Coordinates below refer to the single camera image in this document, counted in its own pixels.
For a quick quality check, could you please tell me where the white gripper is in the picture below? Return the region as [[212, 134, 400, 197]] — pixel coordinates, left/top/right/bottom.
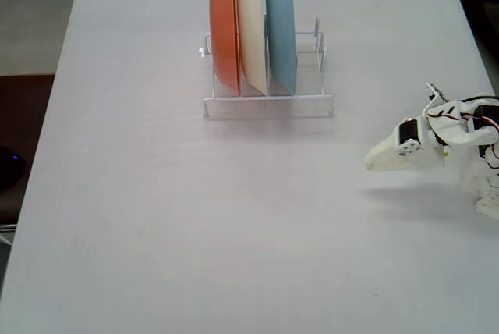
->
[[363, 114, 448, 173]]

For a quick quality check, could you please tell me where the blue plate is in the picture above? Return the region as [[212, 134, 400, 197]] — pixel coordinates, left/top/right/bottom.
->
[[265, 0, 298, 97]]

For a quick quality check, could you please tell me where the cream plate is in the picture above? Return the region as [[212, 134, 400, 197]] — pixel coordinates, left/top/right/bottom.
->
[[236, 0, 269, 97]]

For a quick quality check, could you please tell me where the orange plate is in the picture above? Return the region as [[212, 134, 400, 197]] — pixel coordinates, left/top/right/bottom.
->
[[209, 0, 240, 97]]

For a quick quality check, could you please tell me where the dark round object blue light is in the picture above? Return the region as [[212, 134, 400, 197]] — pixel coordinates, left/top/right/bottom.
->
[[0, 145, 27, 190]]

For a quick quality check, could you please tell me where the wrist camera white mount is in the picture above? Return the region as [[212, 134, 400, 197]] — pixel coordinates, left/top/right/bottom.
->
[[423, 81, 463, 119]]

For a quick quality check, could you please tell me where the red black servo wire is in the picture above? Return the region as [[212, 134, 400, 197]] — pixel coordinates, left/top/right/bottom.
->
[[426, 106, 499, 132]]

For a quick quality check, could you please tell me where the white wire dish rack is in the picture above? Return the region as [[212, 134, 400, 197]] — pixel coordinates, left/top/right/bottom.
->
[[197, 13, 335, 119]]

